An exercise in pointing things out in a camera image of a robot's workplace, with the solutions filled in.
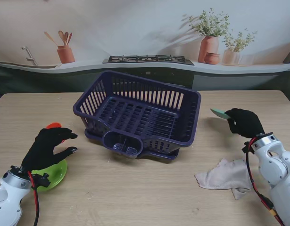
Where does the grey wiping cloth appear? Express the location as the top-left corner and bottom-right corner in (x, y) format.
(194, 158), (253, 200)

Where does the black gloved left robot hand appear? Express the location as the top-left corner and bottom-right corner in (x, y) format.
(21, 128), (78, 172)

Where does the red black left arm cable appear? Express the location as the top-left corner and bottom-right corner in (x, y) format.
(26, 171), (41, 226)

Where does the purple plastic dish rack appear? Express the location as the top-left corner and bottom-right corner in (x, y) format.
(73, 70), (202, 160)

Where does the lime green bowl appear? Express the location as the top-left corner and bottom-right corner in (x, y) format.
(31, 158), (68, 192)

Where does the red black right arm cable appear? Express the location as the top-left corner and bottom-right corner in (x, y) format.
(242, 137), (286, 226)

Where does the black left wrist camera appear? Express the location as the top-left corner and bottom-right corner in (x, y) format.
(31, 173), (51, 188)

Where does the red black arm cable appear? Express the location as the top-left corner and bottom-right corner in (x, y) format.
(26, 171), (41, 226)
(242, 137), (286, 226)

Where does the printed kitchen scene backdrop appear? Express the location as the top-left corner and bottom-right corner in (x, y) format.
(0, 0), (290, 95)

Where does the orange cup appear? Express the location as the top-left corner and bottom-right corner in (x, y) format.
(46, 122), (67, 144)

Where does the teal plate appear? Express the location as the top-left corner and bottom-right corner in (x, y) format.
(210, 108), (232, 120)

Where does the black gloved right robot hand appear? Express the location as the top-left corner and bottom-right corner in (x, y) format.
(224, 108), (265, 139)

